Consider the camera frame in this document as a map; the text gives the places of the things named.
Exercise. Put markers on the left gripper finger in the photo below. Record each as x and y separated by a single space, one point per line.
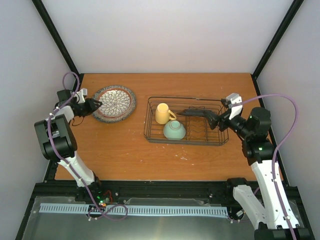
95 103
92 109

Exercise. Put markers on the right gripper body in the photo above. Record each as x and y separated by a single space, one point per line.
223 118

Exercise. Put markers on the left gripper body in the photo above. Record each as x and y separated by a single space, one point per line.
84 110

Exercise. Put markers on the striped brown dinner plate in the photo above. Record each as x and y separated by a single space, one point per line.
194 112

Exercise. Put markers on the black wire dish rack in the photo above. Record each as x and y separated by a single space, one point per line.
198 131

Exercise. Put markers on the light green ceramic bowl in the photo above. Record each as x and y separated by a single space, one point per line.
174 130

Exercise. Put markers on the yellow ceramic mug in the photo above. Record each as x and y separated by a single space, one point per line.
163 114

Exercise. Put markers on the white floral patterned plate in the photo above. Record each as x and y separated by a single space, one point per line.
115 102

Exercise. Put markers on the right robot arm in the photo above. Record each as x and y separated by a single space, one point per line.
273 217

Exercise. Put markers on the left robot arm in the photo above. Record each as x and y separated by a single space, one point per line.
58 143

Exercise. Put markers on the grey speckled plate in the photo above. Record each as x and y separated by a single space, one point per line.
108 120

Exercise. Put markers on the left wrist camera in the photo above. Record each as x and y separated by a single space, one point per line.
80 96

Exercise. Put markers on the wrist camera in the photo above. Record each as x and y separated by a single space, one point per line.
80 96
234 103

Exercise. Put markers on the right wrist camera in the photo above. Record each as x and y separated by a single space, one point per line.
234 103

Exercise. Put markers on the black aluminium frame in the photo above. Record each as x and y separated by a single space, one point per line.
218 191

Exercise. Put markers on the light blue cable duct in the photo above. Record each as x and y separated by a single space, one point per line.
137 210

